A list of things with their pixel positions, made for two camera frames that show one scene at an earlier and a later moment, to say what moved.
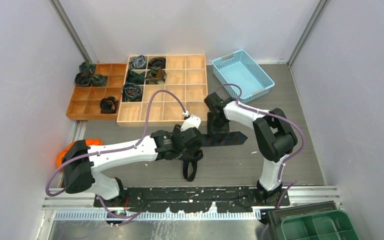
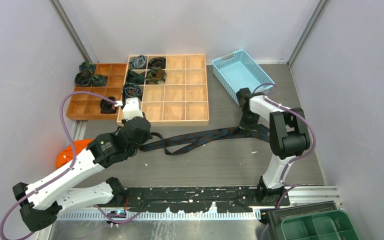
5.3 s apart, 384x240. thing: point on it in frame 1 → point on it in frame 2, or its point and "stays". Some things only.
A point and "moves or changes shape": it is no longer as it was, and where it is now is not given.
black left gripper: (177, 130) → (148, 136)
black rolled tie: (108, 105) stays
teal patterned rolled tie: (89, 67) stays
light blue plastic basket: (238, 68) stays
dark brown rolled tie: (158, 62) stays
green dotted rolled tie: (99, 80) stays
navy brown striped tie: (211, 139) moves or changes shape
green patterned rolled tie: (156, 75) stays
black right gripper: (212, 128) → (252, 127)
